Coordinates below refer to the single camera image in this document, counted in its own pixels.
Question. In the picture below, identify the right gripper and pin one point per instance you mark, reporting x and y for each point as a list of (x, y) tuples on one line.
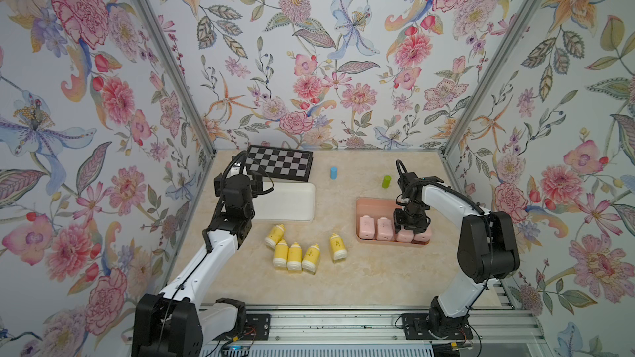
[(417, 226)]

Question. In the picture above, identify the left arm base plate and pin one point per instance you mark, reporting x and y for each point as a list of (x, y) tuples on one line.
[(255, 327)]

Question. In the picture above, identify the black white checkerboard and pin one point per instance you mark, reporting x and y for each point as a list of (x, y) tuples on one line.
[(279, 163)]

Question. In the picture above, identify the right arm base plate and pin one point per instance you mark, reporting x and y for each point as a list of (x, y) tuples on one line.
[(422, 326)]

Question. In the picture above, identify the green cylinder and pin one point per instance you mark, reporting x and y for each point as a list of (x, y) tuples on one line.
[(386, 181)]

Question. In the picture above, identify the white storage tray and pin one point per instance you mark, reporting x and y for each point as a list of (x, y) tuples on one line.
[(293, 202)]

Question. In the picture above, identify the yellow sharpener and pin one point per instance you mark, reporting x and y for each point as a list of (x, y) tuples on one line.
[(275, 236), (295, 258), (311, 259), (281, 251), (338, 248)]

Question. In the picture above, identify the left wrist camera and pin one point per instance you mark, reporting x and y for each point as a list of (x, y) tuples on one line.
[(237, 168)]

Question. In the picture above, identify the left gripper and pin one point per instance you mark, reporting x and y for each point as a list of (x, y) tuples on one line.
[(255, 184)]

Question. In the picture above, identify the pink storage tray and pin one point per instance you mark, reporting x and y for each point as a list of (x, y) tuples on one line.
[(378, 208)]

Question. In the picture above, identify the pink sharpener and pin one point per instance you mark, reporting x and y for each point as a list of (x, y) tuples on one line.
[(404, 236), (366, 228), (385, 229), (424, 237)]

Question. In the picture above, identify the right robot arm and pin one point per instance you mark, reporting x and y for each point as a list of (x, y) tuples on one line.
[(487, 247)]

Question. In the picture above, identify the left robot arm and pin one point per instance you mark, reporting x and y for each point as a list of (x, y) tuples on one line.
[(173, 321)]

